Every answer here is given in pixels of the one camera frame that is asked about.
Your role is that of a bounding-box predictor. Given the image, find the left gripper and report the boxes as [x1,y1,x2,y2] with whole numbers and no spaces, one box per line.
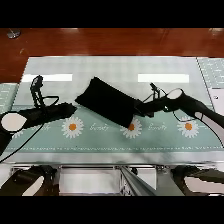
[46,102,78,122]

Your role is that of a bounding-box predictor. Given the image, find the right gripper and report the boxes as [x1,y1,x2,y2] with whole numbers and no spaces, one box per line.
[133,98,168,118]

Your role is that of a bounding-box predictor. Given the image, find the black garment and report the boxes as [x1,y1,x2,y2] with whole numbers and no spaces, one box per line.
[74,76,144,129]

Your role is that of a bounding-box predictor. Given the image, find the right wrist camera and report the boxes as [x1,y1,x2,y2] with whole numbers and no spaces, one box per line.
[149,82,162,100]

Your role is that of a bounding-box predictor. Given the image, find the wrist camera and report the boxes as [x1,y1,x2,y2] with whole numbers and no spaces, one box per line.
[149,82,162,100]
[30,75,47,108]

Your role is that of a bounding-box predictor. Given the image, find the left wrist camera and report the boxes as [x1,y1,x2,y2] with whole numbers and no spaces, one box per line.
[30,75,47,108]

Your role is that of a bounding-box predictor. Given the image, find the black cable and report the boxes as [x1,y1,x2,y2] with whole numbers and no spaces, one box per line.
[0,121,48,164]
[171,109,198,122]

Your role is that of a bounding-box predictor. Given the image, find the silver frame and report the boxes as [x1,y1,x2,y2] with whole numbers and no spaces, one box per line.
[9,162,224,197]

